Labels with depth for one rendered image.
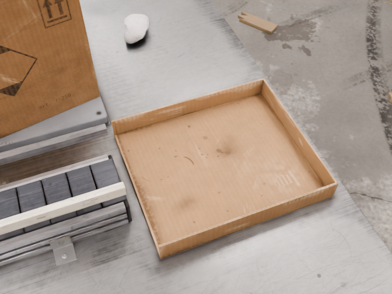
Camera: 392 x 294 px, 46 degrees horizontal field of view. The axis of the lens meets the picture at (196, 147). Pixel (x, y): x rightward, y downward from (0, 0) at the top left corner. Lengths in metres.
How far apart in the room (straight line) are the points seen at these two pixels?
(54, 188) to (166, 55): 0.40
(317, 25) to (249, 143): 1.76
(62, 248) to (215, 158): 0.29
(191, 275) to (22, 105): 0.40
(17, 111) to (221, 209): 0.38
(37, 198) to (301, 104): 1.54
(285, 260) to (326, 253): 0.07
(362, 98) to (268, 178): 1.45
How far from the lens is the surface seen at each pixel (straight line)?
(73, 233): 0.72
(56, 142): 0.69
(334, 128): 2.04
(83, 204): 0.68
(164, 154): 0.81
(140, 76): 0.95
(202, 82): 0.93
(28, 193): 0.75
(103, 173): 0.74
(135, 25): 1.03
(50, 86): 0.83
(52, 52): 0.79
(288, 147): 0.84
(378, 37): 2.57
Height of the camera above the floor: 1.47
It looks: 52 degrees down
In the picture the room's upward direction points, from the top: 1 degrees clockwise
